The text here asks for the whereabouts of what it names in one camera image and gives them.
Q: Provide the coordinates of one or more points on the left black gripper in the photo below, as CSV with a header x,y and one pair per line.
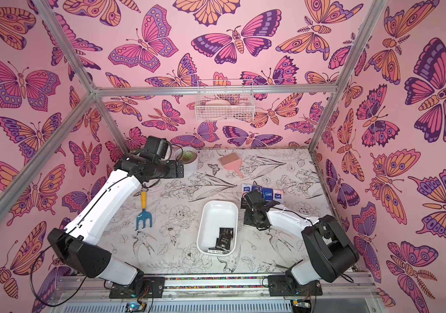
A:
x,y
174,173

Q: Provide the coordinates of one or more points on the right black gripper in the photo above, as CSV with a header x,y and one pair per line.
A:
x,y
254,213

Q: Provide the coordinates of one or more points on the dark blue tissue pack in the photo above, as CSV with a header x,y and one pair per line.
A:
x,y
258,188

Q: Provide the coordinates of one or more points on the pink blue floral tissue pack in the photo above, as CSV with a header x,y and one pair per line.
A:
x,y
246,188

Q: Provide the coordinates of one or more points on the black sachet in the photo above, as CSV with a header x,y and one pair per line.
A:
x,y
227,233
215,251
223,244

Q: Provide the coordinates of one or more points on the black sachet bottom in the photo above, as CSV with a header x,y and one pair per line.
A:
x,y
223,244

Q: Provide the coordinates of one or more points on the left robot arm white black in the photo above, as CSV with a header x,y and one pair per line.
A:
x,y
77,244

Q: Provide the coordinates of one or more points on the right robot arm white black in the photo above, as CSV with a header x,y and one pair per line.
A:
x,y
330,252

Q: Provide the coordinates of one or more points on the white oval storage box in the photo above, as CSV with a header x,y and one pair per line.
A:
x,y
217,214

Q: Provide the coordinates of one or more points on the white pot with succulent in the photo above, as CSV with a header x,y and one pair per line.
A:
x,y
190,158

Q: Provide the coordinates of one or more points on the pink dustpan brush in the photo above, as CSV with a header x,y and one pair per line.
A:
x,y
232,162

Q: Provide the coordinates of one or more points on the blue garden fork yellow handle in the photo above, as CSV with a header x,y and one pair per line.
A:
x,y
144,218

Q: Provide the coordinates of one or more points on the white wire wall basket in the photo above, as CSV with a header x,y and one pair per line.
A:
x,y
220,101

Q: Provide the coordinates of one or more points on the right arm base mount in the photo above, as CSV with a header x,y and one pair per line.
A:
x,y
285,286

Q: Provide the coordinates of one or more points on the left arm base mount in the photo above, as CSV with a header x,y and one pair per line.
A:
x,y
144,287

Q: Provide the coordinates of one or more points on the aluminium rail front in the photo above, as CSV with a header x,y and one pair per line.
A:
x,y
219,287

